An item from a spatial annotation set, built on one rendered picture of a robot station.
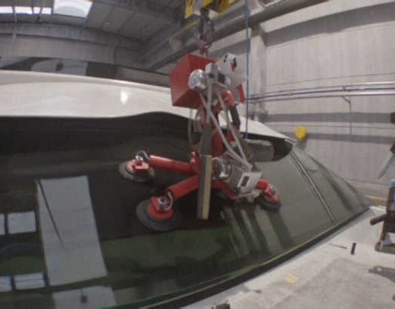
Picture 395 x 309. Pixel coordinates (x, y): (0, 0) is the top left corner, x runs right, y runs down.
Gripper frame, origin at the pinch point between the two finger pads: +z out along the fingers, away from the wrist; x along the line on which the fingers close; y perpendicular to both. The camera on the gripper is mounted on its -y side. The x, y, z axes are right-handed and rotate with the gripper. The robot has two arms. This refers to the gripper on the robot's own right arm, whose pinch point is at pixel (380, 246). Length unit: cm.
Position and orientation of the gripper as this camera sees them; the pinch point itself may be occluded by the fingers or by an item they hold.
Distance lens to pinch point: 141.7
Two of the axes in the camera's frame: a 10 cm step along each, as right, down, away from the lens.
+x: 6.6, -0.1, 7.5
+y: 7.5, 0.9, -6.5
